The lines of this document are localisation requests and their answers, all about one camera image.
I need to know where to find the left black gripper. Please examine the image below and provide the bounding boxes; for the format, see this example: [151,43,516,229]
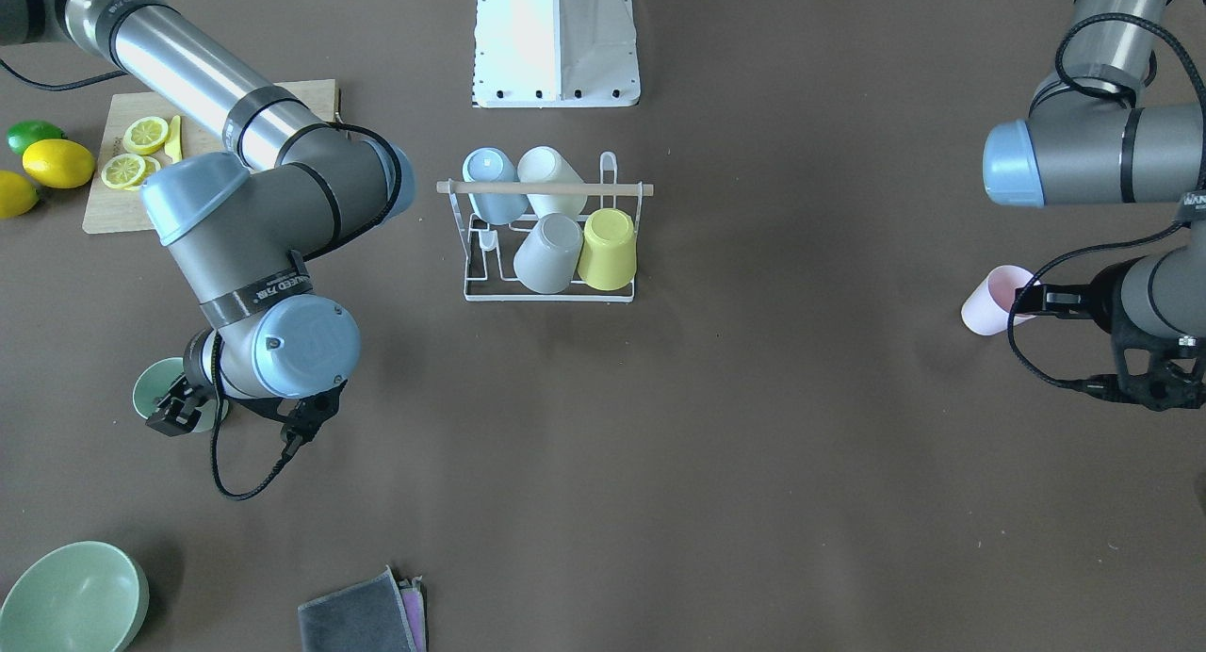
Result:
[1012,274,1132,331]

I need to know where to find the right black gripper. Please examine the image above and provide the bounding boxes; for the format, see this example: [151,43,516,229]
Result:
[146,356,222,437]

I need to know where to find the mint green cup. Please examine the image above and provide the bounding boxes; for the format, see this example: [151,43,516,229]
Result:
[131,357,229,434]

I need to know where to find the pink cup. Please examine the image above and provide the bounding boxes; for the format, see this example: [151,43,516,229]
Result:
[960,265,1034,337]

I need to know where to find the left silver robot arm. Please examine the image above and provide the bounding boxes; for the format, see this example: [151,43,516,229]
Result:
[982,0,1204,208]

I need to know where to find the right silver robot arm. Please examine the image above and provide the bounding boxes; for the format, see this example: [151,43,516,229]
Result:
[2,0,416,445]

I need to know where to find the grey cup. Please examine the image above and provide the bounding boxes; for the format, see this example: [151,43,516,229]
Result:
[513,213,584,295]

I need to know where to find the light blue cup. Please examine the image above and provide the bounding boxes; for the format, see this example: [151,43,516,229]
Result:
[462,148,529,227]

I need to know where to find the white cup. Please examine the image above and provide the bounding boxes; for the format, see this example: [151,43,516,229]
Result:
[516,146,587,221]

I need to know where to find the yellow cup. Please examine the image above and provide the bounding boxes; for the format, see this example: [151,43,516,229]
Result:
[578,208,637,290]

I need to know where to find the mint green bowl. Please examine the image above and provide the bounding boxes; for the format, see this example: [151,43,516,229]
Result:
[1,541,150,651]

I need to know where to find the wooden cutting board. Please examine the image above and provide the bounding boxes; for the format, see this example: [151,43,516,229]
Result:
[82,78,340,233]

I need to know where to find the lemon slice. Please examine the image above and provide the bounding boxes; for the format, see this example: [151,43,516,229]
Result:
[98,153,152,190]
[122,116,170,155]

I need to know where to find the yellow plastic knife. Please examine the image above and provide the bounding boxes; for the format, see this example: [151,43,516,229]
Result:
[163,114,185,164]

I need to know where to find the yellow lemon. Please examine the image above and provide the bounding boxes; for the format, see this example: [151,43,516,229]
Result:
[22,139,96,189]
[0,170,40,221]

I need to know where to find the grey folded cloth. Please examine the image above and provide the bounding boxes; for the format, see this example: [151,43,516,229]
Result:
[298,569,428,651]

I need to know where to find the green lime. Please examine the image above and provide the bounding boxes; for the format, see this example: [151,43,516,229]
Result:
[6,121,66,155]

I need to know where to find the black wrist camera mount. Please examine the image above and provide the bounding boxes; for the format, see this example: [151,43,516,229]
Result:
[233,382,349,460]

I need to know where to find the white wire cup holder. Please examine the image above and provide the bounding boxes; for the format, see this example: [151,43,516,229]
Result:
[437,146,655,302]

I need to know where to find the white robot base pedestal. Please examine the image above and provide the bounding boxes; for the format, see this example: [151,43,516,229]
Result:
[472,0,642,108]

